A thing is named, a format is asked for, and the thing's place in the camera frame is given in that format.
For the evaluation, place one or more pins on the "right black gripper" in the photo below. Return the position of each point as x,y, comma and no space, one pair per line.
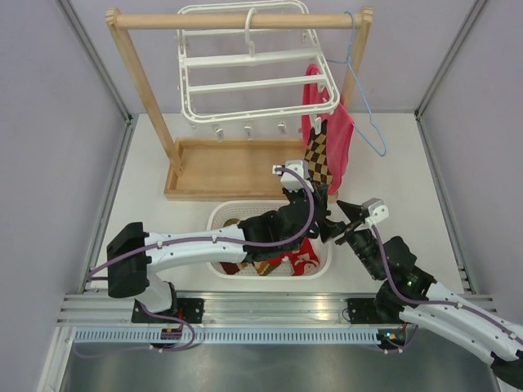
328,229

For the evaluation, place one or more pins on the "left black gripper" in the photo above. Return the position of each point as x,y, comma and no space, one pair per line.
321,202

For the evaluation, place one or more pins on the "red bear sock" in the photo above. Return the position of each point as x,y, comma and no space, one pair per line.
308,262

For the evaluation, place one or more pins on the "brown yellow diamond sock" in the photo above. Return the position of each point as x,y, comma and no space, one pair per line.
316,156

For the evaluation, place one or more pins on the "beige striped sock maroon toe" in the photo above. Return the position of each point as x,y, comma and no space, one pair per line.
262,268

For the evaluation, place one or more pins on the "red sock white pattern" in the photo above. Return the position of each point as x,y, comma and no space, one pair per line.
289,257

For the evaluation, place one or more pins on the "beige striped sock olive toe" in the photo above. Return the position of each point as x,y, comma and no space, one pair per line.
229,222

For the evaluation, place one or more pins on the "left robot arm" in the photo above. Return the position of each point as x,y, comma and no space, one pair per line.
136,257

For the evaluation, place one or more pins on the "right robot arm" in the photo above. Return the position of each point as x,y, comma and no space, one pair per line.
412,295

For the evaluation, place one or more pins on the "white clip drying hanger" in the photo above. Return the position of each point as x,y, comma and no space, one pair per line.
248,75

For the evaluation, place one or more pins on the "white perforated plastic basket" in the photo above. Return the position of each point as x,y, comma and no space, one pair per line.
243,210

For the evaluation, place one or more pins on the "pink towel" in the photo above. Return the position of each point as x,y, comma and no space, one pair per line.
339,133

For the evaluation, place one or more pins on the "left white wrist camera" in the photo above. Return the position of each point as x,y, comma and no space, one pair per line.
294,175

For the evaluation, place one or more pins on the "wooden clothes rack frame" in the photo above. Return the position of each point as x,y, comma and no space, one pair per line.
235,162

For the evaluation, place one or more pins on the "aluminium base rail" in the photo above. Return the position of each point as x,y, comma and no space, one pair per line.
221,309

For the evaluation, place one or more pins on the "light blue wire hanger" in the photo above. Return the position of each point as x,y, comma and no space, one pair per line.
354,56

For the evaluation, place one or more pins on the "white slotted cable duct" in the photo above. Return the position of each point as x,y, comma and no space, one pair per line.
248,335

